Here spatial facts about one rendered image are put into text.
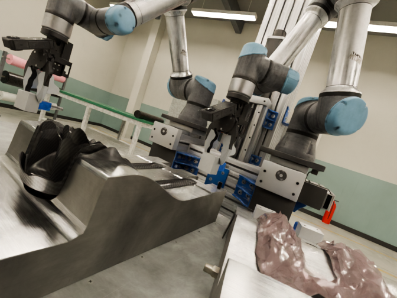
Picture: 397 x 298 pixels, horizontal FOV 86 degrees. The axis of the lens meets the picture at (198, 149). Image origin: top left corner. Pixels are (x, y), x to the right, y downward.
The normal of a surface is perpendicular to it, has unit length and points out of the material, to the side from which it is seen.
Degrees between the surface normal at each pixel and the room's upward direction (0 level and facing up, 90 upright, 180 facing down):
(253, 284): 0
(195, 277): 0
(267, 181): 90
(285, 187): 90
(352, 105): 97
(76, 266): 90
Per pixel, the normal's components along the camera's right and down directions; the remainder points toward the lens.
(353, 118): 0.13, 0.26
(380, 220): -0.40, -0.07
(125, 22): 0.76, 0.31
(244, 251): 0.25, -0.91
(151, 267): 0.32, -0.94
